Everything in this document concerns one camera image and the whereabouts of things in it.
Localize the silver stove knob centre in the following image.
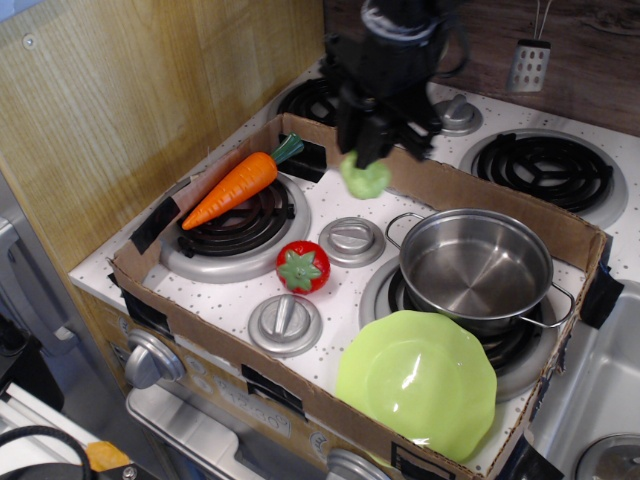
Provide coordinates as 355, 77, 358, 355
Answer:
319, 217, 385, 268

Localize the orange toy carrot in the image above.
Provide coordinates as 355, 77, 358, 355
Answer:
182, 133, 304, 231

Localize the silver oven door handle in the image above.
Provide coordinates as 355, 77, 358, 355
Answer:
126, 385, 260, 480

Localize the stainless steel pot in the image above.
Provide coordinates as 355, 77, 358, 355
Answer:
394, 208, 576, 334

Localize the silver stove knob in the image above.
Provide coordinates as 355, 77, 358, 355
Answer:
247, 294, 323, 358
319, 217, 385, 268
434, 94, 483, 137

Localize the steel sink basin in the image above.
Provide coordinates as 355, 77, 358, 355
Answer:
528, 281, 639, 479

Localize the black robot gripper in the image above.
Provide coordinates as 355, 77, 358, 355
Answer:
321, 1, 443, 170

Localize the silver oven front knob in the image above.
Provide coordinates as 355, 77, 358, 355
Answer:
125, 329, 186, 389

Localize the light green plastic plate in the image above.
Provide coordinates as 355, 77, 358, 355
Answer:
335, 310, 497, 462

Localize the front right coil burner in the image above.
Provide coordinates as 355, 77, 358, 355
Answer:
359, 258, 559, 403

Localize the black cable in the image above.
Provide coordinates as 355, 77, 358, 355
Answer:
0, 424, 93, 480

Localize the silver stove knob front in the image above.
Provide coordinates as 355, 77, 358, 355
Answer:
247, 294, 323, 358

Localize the green toy broccoli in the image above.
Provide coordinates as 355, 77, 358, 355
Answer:
339, 151, 392, 200

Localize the front left coil burner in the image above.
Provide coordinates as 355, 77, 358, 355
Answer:
161, 174, 311, 284

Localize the hanging metal grater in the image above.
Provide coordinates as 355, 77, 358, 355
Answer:
506, 39, 551, 93

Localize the red toy strawberry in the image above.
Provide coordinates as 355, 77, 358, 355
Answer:
276, 240, 331, 295

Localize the back right coil burner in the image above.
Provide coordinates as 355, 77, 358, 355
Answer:
460, 128, 628, 229

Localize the silver stove knob back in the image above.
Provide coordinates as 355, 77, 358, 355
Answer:
434, 94, 483, 137

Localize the sink drain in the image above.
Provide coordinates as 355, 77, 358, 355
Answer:
574, 434, 639, 480

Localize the silver oven knob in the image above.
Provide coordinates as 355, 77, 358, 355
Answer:
125, 329, 186, 389
326, 448, 388, 480

